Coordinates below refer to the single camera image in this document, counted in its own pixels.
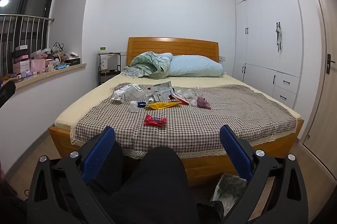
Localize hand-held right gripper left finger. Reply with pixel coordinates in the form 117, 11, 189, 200
26, 125, 124, 224

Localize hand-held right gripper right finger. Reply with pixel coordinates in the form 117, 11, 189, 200
219, 124, 309, 224

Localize clear plastic bag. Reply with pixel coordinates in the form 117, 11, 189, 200
210, 173, 249, 216

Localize white box green blue print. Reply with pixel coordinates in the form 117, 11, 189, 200
111, 84, 144, 104

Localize red black snack packet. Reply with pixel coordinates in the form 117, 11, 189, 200
168, 93, 189, 105

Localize yellow snack packet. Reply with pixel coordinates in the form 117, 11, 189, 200
146, 101, 183, 110

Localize torn white green carton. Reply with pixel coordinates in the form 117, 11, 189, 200
150, 81, 175, 101

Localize brown checkered blanket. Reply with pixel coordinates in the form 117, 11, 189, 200
70, 82, 298, 160

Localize purple cloth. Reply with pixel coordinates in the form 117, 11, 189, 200
197, 96, 212, 110

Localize person's legs black pants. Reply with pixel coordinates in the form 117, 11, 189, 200
87, 140, 224, 224

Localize cream mattress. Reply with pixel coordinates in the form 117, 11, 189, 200
54, 74, 302, 130

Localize black nightstand rack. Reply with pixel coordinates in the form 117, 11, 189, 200
98, 52, 127, 86

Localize wooden windowsill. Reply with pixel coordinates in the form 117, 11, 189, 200
14, 63, 87, 89

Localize light blue pillow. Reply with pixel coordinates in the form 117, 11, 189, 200
168, 55, 227, 78

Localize beige door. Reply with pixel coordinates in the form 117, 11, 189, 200
303, 0, 337, 159

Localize green floral quilt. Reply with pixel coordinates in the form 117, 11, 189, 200
122, 51, 174, 79

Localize pile of boxes and bags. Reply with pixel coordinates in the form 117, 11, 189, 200
12, 42, 81, 77

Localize dark rounded object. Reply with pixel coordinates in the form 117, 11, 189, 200
0, 80, 17, 109

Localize hanging wardrobe ornament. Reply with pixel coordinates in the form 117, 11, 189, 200
275, 21, 284, 52

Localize white wardrobe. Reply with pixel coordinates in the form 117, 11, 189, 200
233, 0, 307, 110

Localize metal window railing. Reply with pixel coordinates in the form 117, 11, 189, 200
0, 13, 54, 77

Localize black door handle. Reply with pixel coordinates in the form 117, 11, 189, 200
326, 54, 336, 75

